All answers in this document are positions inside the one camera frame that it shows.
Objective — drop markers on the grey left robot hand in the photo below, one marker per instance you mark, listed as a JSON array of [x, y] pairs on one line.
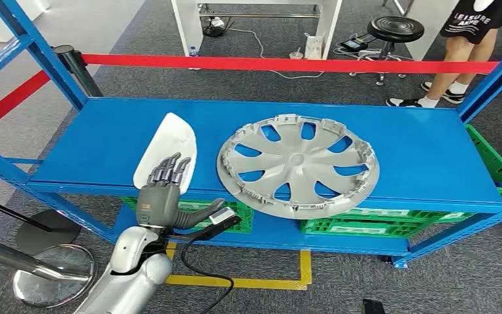
[[158, 206]]

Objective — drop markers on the white pointed plastic shell part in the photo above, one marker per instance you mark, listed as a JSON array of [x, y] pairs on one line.
[[168, 138]]

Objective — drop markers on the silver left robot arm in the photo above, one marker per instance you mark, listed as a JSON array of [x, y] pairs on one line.
[[129, 268]]

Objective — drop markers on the blue metal shelf rack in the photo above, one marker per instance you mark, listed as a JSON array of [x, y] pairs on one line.
[[407, 151]]

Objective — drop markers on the green plastic crate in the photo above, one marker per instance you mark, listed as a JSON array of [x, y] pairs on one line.
[[489, 156], [242, 221], [355, 227]]

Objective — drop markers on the grey wheel hubcap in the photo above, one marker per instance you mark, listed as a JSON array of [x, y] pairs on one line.
[[298, 162]]

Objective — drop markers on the small water bottle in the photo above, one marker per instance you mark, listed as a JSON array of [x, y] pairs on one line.
[[193, 51]]

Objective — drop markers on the yellow floor tape outline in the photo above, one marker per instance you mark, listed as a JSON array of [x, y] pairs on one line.
[[305, 268]]

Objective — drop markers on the white table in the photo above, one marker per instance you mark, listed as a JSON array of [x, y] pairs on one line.
[[190, 26]]

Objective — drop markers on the drink cup with straw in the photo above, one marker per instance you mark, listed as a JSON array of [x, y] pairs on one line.
[[295, 55]]

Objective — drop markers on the black controller with screen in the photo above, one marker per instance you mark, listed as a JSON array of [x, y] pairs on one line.
[[353, 44]]

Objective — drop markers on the black round stool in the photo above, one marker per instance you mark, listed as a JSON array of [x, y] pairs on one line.
[[396, 28]]

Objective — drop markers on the white table side panel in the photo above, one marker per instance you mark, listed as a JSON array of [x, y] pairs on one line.
[[428, 26]]

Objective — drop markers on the person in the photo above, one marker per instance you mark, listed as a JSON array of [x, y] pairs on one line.
[[454, 56]]

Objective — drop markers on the black left wrist camera bracket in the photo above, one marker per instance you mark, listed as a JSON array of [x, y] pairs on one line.
[[207, 232]]

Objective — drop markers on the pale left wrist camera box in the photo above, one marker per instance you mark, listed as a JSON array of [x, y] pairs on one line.
[[223, 215]]

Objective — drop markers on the chrome stanchion post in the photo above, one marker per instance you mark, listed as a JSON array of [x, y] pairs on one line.
[[8, 255]]

